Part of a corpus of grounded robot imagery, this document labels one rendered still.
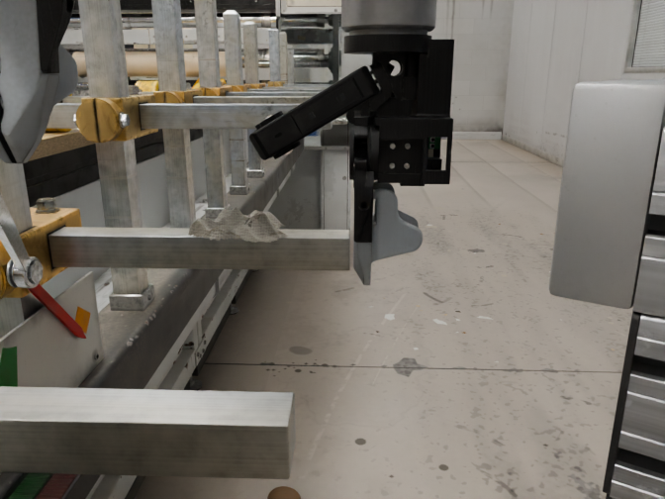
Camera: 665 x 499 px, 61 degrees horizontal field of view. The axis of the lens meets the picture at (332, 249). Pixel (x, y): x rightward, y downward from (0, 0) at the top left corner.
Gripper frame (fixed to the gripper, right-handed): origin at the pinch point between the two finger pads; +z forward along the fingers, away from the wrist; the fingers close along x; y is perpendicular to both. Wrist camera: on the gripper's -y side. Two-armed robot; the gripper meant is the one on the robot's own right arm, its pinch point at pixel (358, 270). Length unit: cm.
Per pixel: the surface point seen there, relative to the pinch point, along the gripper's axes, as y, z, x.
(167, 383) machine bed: -52, 66, 91
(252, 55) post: -29, -22, 119
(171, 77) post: -30, -17, 44
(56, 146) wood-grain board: -49, -6, 43
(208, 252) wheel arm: -13.3, -2.0, -1.5
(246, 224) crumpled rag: -9.8, -4.7, -1.6
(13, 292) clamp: -28.3, -0.1, -6.6
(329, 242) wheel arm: -2.7, -3.1, -1.5
